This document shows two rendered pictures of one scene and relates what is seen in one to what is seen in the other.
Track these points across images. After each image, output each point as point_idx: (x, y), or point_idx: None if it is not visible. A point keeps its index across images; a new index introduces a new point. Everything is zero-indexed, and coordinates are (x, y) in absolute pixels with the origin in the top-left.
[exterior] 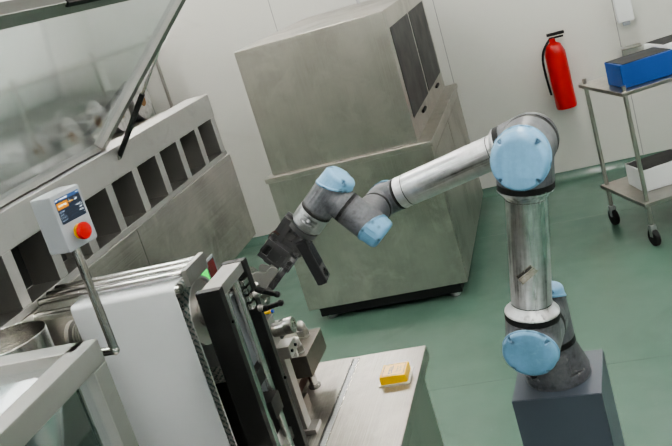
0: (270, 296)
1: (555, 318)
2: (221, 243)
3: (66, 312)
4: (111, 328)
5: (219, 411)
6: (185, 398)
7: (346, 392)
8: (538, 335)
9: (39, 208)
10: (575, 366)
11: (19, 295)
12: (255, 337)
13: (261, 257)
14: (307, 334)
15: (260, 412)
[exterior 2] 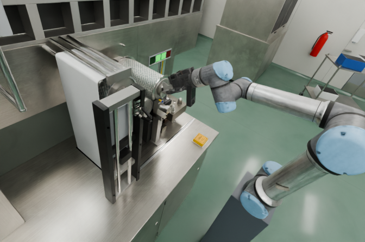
0: None
1: (277, 206)
2: (178, 45)
3: (53, 54)
4: (20, 97)
5: None
6: (93, 125)
7: (180, 133)
8: (263, 209)
9: None
10: None
11: (35, 31)
12: (130, 128)
13: (168, 78)
14: (180, 103)
15: (108, 166)
